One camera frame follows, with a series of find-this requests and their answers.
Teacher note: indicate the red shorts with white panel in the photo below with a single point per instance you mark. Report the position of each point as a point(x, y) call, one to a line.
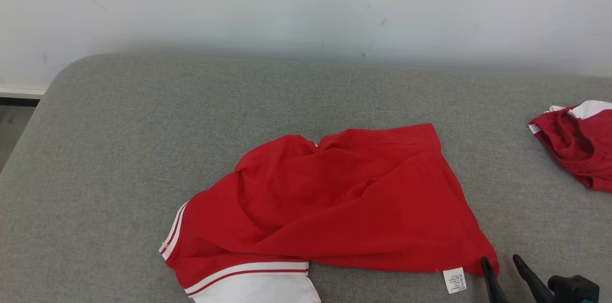
point(578, 150)

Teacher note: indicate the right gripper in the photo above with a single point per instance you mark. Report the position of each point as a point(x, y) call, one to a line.
point(576, 291)

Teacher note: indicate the white wall baseboard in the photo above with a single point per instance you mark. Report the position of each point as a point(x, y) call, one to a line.
point(21, 92)

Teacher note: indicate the red shirt with striped cuffs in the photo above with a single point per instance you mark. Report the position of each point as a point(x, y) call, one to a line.
point(344, 198)

